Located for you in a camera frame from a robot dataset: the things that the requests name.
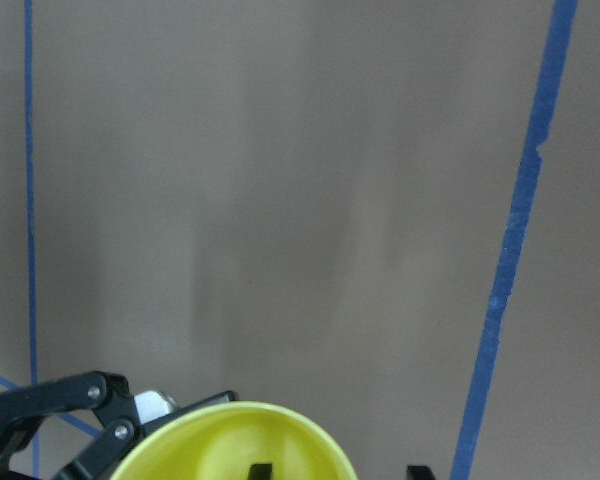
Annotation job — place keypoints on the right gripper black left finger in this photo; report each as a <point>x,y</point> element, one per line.
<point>260,471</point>

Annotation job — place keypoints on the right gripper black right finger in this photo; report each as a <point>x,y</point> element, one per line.
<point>419,472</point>

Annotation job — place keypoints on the yellow plastic cup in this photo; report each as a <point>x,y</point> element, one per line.
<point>223,441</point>

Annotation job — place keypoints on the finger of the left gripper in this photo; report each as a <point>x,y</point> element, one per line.
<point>126,419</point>

